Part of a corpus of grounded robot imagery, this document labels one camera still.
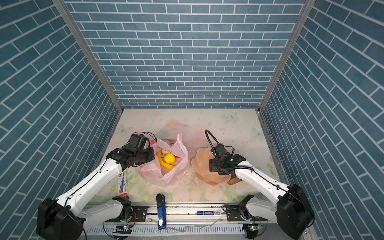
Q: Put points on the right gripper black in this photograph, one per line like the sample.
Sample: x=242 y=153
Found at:
x=212 y=165

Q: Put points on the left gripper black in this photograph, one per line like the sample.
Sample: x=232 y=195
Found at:
x=151 y=153

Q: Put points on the pink scalloped bowl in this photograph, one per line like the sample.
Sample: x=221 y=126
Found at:
x=201 y=166

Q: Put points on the pink plastic bag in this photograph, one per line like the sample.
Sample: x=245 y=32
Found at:
x=154 y=173

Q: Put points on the yellow fake lemon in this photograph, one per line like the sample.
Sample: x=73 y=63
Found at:
x=169 y=158

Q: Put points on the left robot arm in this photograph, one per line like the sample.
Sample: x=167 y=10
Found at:
x=64 y=218

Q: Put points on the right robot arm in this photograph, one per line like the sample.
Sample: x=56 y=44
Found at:
x=288 y=206

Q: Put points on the yellow fake banana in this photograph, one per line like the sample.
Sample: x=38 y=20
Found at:
x=162 y=162

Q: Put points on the plaid cylindrical can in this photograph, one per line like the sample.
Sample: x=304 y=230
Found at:
x=233 y=181

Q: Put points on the red white blue tube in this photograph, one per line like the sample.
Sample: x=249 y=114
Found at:
x=121 y=186

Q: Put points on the blue black handheld device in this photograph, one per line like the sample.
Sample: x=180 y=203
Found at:
x=161 y=211

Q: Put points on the blue marker pen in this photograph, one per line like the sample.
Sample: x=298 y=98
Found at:
x=209 y=213

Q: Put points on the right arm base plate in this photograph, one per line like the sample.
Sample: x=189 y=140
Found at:
x=236 y=213

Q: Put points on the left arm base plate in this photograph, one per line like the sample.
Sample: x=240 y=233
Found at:
x=139 y=215

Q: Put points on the aluminium front rail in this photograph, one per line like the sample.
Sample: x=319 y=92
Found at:
x=180 y=213

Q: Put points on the white slotted cable duct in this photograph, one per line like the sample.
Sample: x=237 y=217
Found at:
x=172 y=230

